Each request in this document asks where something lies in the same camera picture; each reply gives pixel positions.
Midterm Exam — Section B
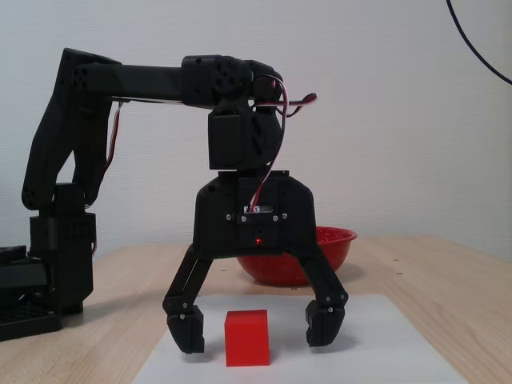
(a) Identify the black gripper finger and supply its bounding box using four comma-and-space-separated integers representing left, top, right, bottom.
294, 246, 349, 348
162, 243, 215, 356

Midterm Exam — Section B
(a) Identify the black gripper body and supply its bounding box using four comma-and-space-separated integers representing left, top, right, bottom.
191, 170, 322, 260

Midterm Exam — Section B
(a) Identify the red cube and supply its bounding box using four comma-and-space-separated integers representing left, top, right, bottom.
224, 309, 271, 368

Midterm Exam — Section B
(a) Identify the red speckled bowl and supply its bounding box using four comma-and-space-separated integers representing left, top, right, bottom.
235, 226, 358, 286

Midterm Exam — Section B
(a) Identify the white paper sheet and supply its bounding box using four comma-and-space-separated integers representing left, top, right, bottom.
131, 294, 469, 384

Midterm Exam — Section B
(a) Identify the black table clamp block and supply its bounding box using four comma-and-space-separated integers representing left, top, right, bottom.
0, 245, 55, 299

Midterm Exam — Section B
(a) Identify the red white servo cable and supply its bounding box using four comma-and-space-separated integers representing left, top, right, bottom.
243, 74, 319, 213
104, 100, 130, 177

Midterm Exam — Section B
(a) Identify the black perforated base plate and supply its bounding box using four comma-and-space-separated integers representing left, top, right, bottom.
0, 298, 64, 342

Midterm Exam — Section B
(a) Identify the dark hanging wall cable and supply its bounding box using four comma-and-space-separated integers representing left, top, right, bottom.
446, 0, 512, 86

